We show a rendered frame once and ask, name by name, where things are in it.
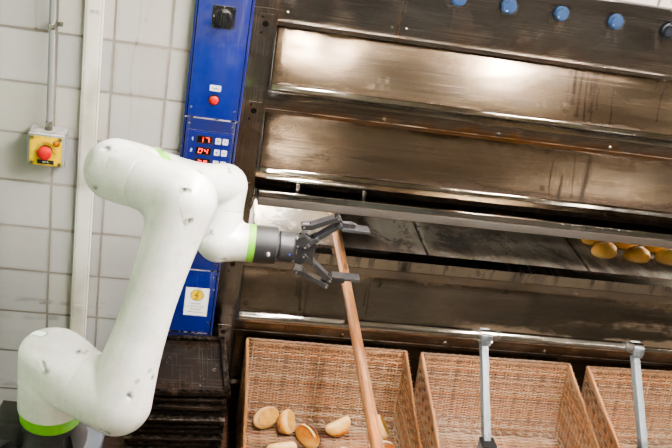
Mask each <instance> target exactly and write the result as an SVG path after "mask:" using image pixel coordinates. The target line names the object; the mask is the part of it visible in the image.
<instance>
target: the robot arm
mask: <svg viewBox="0 0 672 448"><path fill-rule="evenodd" d="M83 173H84V178H85V181H86V183H87V185H88V187H89V188H90V189H91V191H92V192H93V193H95V194H96V195H97V196H99V197H100V198H103V199H105V200H108V201H111V202H115V203H118V204H121V205H124V206H128V207H131V208H133V209H136V210H138V211H139V212H140V213H141V214H142V215H143V217H144V228H143V233H142V237H141V241H140V245H139V249H138V253H137V257H136V260H135V264H134V267H133V271H132V274H131V277H130V281H129V284H128V287H127V290H126V293H125V296H124V299H123V302H122V305H121V307H120V310H119V313H118V316H117V318H116V321H115V323H114V326H113V328H112V331H111V333H110V336H109V338H108V341H107V343H106V345H105V348H104V350H103V352H100V351H99V350H97V349H96V348H95V347H94V346H93V345H92V344H91V343H89V342H88V341H87V340H86V339H84V338H83V337H82V336H80V335H79V334H77V333H76V332H74V331H72V330H69V329H65V328H57V327H52V328H44V329H40V330H37V331H35V332H33V333H31V334H30V335H28V336H27V337H26V338H25V339H24V340H23V341H22V343H21V344H20V347H19V350H18V373H17V401H7V400H3V402H2V404H1V406H0V448H84V446H85V445H86V442H87V437H88V429H87V426H88V427H90V428H92V429H94V430H95V431H97V432H99V433H101V434H103V435H106V436H112V437H118V436H124V435H127V434H130V433H132V432H134V431H135V430H137V429H138V428H139V427H140V426H141V425H142V424H143V423H144V422H145V421H146V419H147V418H148V416H149V414H150V411H151V407H152V402H153V396H154V391H155V385H156V381H157V376H158V370H159V366H160V361H161V357H162V353H163V349H164V345H165V342H166V338H167V334H168V331H169V327H170V324H171V321H172V318H173V314H174V311H175V308H176V305H177V302H178V299H179V296H180V294H181V291H182V288H183V285H184V283H185V280H186V277H187V275H188V272H189V270H190V267H191V265H192V262H193V260H194V258H195V255H196V253H197V251H199V253H200V254H201V255H202V256H203V257H204V258H205V259H207V260H209V261H211V262H215V263H222V262H230V261H243V262H253V263H263V264H275V261H276V259H277V261H278V262H289V263H291V262H294V263H296V265H295V266H294V267H293V269H294V274H296V275H301V276H303V277H305V278H307V279H309V280H310V281H312V282H314V283H316V284H317V285H319V286H321V287H323V288H324V289H328V286H329V284H330V283H332V282H333V283H344V282H345V281H348V282H358V283H359V282H360V278H359V274H354V273H344V272H334V271H331V273H329V272H327V271H326V270H325V269H324V268H323V267H322V266H321V265H320V264H319V263H318V262H317V261H316V260H315V259H314V257H315V250H316V248H317V245H316V243H318V242H319V241H320V240H322V239H323V238H325V237H327V236H329V235H330V234H332V233H334V232H336V231H337V230H339V229H341V232H348V233H358V234H367V235H370V230H369V227H368V226H360V225H356V224H355V222H349V221H343V220H342V219H341V214H340V213H335V214H332V215H329V216H326V217H322V218H319V219H316V220H313V221H302V222H301V228H302V230H301V232H300V233H295V232H289V231H280V233H279V228H278V227H275V226H265V225H256V224H247V223H245V222H244V221H243V211H244V204H245V199H246V194H247V189H248V183H247V179H246V176H245V174H244V173H243V171H242V170H241V169H239V168H238V167H237V166H235V165H232V164H227V163H223V164H211V163H203V162H197V161H193V160H189V159H186V158H182V157H180V156H177V155H174V154H172V153H170V152H168V151H166V150H164V149H162V148H159V147H151V146H148V145H144V144H141V143H137V142H133V141H129V140H125V139H119V138H112V139H107V140H104V141H101V142H99V143H98V144H96V145H95V146H94V147H93V148H92V149H91V150H90V151H89V153H88V154H87V156H86V158H85V161H84V166H83ZM240 212H241V213H240ZM327 225H328V226H327ZM324 226H327V227H325V228H323V229H321V230H320V231H318V232H314V233H313V234H311V235H308V234H307V233H306V232H309V231H310V230H314V229H317V228H320V227H324ZM305 262H306V263H307V264H308V265H310V266H311V267H313V268H314V269H315V270H316V271H317V272H318V273H319V274H320V275H321V276H322V277H323V278H322V277H320V276H318V275H317V274H315V273H313V272H311V271H310V270H308V269H306V268H304V267H303V266H302V265H301V264H303V263H305ZM86 425H87V426H86Z"/></svg>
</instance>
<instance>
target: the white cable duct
mask: <svg viewBox="0 0 672 448"><path fill-rule="evenodd" d="M104 4H105V0H85V20H84V41H83V62H82V84H81V105H80V126H79V147H78V168H77V189H76V211H75V232H74V253H73V274H72V295H71V316H70V330H72V331H74V332H76V333H77V334H79V335H80V336H82V337H83V338H84V339H86V321H87V304H88V286H89V268H90V251H91V233H92V215H93V198H94V193H93V192H92V191H91V189H90V188H89V187H88V185H87V183H86V181H85V178H84V173H83V166H84V161H85V158H86V156H87V154H88V153H89V151H90V150H91V149H92V148H93V147H94V146H95V145H96V144H97V127H98V110H99V92H100V74H101V57H102V39H103V22H104Z"/></svg>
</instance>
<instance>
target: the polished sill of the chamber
mask: <svg viewBox="0 0 672 448"><path fill-rule="evenodd" d="M316 245H317V248H316V250H315V257H314V259H315V260H316V261H317V262H318V263H319V264H328V265H338V263H337V257H336V252H335V246H329V245H319V244H316ZM344 249H345V254H346V259H347V264H348V266H349V267H359V268H370V269H380V270H391V271H401V272H412V273H422V274H433V275H444V276H454V277H465V278H475V279H486V280H496V281H507V282H517V283H528V284H538V285H549V286H559V287H570V288H581V289H591V290H602V291H612V292H623V293H633V294H644V295H654V296H665V297H672V279H663V278H653V277H643V276H633V275H622V274H612V273H602V272H592V271H582V270H572V269H562V268H552V267H541V266H531V265H521V264H511V263H501V262H491V261H481V260H471V259H460V258H450V257H440V256H430V255H420V254H410V253H400V252H390V251H379V250H369V249H359V248H349V247H344Z"/></svg>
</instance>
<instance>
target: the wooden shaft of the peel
mask: <svg viewBox="0 0 672 448"><path fill-rule="evenodd" d="M332 235H333V240H334V246H335V252H336V257H337V263H338V269H339V272H344V273H349V269H348V264H347V259H346V254H345V249H344V244H343V239H342V234H341V229H339V230H337V231H336V232H334V233H332ZM341 285H342V291H343V297H344V302H345V308H346V314H347V319H348V325H349V330H350V336H351V342H352V347H353V353H354V359H355V364H356V370H357V375H358V381H359V387H360V392H361V398H362V404H363V409H364V415H365V420H366V426H367V432H368V437H369V443H370V448H384V446H383V441H382V436H381V431H380V426H379V421H378V416H377V411H376V406H375V400H374V395H373V390H372V385H371V380H370V375H369V370H368V365H367V360H366V355H365V350H364V345H363V340H362V335H361V330H360V325H359V320H358V315H357V310H356V305H355V299H354V294H353V289H352V284H351V282H348V281H345V282H344V283H341Z"/></svg>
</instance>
